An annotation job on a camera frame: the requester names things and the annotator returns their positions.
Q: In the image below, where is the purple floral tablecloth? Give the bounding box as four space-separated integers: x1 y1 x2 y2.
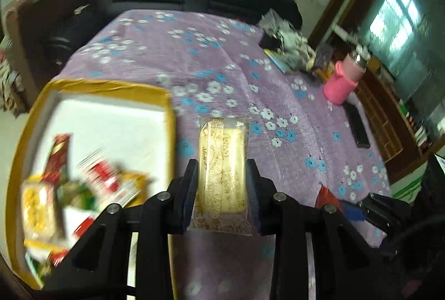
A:
53 10 391 299

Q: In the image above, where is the long red chocolate bar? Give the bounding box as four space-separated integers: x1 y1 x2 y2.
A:
42 133 71 185

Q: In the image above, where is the dark red packet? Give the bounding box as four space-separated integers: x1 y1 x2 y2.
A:
315 185 343 213

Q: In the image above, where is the red white snack packet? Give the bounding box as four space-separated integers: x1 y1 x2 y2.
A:
85 160 137 211

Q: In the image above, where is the small booklet on table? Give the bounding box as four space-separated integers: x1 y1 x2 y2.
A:
263 49 300 75

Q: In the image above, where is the pink knit-sleeved thermos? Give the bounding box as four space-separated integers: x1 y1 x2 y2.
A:
323 45 371 105

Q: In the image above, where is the brown armchair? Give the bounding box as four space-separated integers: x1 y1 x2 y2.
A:
1 0 89 110

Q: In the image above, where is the black smartphone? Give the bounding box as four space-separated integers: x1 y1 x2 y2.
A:
342 102 370 149

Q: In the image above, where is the golden yellow snack packet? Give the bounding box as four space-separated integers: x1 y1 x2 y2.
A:
121 172 149 208

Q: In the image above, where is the yellow cardboard tray box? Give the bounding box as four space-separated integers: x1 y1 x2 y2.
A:
5 80 196 299

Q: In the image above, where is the pale yellow biscuit packet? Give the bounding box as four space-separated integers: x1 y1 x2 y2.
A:
20 180 65 243

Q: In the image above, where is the patterned blanket heap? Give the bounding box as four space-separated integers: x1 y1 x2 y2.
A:
0 37 26 117

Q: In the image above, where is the green snack packet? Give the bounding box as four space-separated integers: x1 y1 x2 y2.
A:
56 181 96 210

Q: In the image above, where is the clear-wrapped cake bar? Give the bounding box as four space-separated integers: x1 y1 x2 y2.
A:
191 117 252 236

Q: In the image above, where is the small black box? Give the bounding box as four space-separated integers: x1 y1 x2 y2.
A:
259 32 282 51

